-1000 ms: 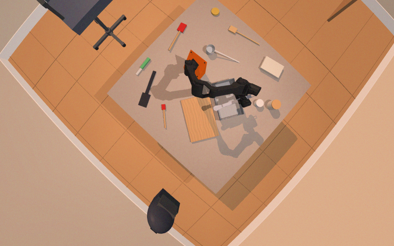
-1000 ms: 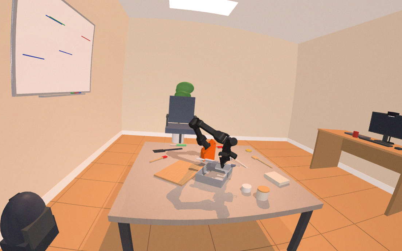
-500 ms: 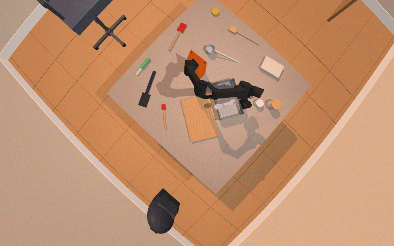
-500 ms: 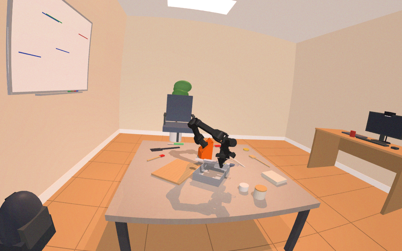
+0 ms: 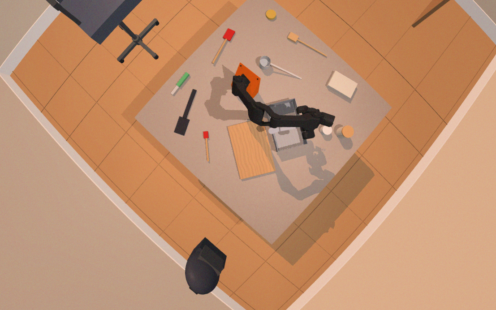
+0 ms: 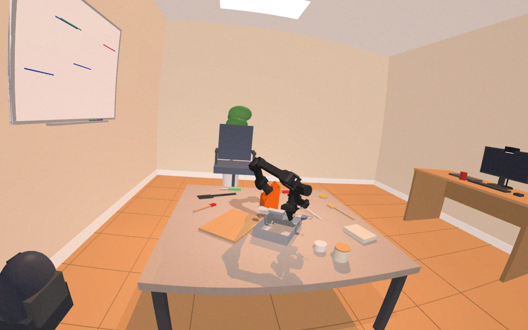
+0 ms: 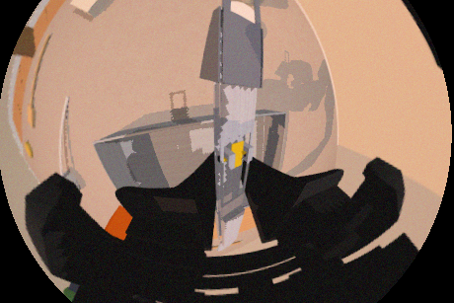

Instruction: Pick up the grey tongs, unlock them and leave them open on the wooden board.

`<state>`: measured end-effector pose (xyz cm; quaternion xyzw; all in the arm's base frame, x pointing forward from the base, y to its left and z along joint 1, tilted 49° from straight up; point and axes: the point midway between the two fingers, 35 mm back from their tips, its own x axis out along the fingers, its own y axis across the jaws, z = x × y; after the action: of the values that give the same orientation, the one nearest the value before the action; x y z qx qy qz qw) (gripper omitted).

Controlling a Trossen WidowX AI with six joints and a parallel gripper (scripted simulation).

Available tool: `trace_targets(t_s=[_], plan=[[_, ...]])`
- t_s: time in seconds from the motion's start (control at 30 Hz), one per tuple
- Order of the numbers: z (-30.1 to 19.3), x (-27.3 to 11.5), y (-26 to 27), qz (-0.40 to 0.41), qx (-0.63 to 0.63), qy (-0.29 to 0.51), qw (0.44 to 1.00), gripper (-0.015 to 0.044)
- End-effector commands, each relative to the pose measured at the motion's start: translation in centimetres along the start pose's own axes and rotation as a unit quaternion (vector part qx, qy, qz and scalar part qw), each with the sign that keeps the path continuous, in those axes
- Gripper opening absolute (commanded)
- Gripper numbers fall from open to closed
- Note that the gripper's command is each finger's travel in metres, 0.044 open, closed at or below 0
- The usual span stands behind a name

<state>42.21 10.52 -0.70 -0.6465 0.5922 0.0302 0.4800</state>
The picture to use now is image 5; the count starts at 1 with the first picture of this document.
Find red spatula with wooden handle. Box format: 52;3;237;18
212;28;235;64

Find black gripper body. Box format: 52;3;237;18
296;105;315;139

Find white cylindrical jar with orange lid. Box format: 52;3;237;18
336;125;354;139

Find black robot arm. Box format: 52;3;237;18
232;74;335;131

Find yellow round disc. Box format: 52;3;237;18
266;9;276;20

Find short white cylinder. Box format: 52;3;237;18
320;126;332;135

